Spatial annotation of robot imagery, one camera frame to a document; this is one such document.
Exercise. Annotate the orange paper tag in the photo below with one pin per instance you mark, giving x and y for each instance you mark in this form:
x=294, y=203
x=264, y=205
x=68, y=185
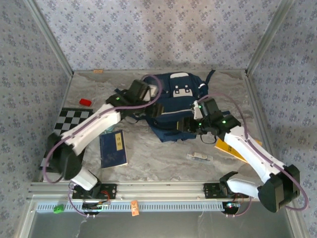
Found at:
x=135, y=208

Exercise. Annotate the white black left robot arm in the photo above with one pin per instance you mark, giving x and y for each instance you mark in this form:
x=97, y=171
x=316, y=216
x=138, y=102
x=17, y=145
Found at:
x=94, y=124

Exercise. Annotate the navy blue backpack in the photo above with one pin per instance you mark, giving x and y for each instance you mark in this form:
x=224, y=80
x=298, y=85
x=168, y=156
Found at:
x=173, y=109

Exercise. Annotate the small orange sticker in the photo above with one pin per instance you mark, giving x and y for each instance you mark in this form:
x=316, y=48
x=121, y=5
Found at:
x=98, y=71

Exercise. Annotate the small red box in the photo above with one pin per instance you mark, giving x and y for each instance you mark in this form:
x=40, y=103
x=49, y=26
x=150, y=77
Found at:
x=85, y=102

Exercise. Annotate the clear plastic compass case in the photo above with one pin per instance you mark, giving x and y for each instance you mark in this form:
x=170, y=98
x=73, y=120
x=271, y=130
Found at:
x=200, y=157

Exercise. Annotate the black grey folding chessboard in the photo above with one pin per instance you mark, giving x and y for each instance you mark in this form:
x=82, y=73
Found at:
x=71, y=117

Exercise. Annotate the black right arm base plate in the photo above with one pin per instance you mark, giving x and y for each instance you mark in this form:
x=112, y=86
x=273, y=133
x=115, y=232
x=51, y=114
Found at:
x=210, y=191

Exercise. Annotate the aluminium frame post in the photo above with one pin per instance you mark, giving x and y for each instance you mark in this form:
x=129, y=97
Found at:
x=268, y=37
x=49, y=39

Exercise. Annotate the aluminium mounting rail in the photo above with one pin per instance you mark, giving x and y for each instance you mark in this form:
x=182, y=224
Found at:
x=158, y=191

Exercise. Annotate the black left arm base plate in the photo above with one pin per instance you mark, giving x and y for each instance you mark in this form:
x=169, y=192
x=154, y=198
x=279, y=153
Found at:
x=110, y=191

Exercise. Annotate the green plastic clip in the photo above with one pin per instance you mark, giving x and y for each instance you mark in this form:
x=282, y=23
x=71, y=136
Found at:
x=58, y=209

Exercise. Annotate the navy book with yellow label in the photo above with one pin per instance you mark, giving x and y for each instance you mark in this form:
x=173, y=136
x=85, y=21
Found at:
x=112, y=153

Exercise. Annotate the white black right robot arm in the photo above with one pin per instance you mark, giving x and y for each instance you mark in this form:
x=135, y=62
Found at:
x=247, y=148

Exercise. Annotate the grey metal front panel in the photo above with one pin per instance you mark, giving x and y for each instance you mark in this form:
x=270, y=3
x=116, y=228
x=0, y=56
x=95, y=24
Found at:
x=158, y=225

